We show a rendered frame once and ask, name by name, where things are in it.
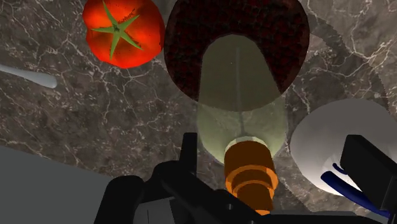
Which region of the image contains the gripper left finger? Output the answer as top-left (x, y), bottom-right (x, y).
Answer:
top-left (94, 132), bottom-right (267, 224)

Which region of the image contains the silver utensil handle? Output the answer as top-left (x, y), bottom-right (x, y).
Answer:
top-left (0, 63), bottom-right (58, 89)

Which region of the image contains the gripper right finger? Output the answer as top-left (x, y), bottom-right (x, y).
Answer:
top-left (340, 134), bottom-right (397, 213)

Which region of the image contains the red tomato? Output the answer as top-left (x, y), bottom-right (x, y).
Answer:
top-left (81, 0), bottom-right (166, 69)

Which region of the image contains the dark red round plate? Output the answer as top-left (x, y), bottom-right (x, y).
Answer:
top-left (164, 0), bottom-right (310, 102)

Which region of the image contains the green bottle with orange cap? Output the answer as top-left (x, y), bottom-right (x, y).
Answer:
top-left (196, 34), bottom-right (289, 216)

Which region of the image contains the white bowl with blue stripes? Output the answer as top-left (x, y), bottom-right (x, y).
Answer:
top-left (289, 98), bottom-right (397, 219)

